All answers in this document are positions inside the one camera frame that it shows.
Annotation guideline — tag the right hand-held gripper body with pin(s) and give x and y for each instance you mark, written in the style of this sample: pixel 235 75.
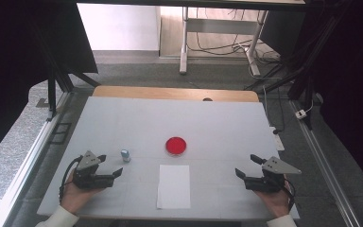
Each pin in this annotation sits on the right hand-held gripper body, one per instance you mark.
pixel 266 183

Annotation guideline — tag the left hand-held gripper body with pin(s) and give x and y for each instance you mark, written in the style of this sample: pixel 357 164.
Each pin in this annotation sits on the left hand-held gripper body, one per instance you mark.
pixel 89 179

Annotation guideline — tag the light blue stamp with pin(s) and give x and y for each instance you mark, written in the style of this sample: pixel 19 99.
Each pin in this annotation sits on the light blue stamp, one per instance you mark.
pixel 125 155

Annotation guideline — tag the person's right hand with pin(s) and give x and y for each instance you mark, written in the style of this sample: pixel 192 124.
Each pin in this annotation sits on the person's right hand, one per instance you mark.
pixel 277 201

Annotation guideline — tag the person's left hand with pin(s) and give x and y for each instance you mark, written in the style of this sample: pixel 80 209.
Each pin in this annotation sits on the person's left hand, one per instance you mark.
pixel 75 197

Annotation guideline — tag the white paper sheet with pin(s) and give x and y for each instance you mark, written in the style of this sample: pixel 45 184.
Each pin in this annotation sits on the white paper sheet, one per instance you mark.
pixel 174 186

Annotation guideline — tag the small white adapter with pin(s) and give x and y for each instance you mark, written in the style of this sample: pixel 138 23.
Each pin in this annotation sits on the small white adapter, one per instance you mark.
pixel 300 114

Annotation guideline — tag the round red ink pad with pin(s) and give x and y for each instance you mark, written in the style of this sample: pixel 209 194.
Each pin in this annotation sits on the round red ink pad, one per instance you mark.
pixel 176 146

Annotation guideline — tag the black metal stand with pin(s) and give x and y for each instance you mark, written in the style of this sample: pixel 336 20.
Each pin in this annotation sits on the black metal stand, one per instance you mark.
pixel 51 91
pixel 302 72

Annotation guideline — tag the black curtain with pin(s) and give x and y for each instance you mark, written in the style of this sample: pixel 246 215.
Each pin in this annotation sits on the black curtain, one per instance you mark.
pixel 353 94
pixel 12 63

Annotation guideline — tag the aluminium rail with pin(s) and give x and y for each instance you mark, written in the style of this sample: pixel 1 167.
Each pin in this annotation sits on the aluminium rail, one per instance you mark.
pixel 28 160
pixel 324 170

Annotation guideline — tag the white metal desk frame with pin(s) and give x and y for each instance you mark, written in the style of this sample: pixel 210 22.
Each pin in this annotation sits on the white metal desk frame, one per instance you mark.
pixel 220 26

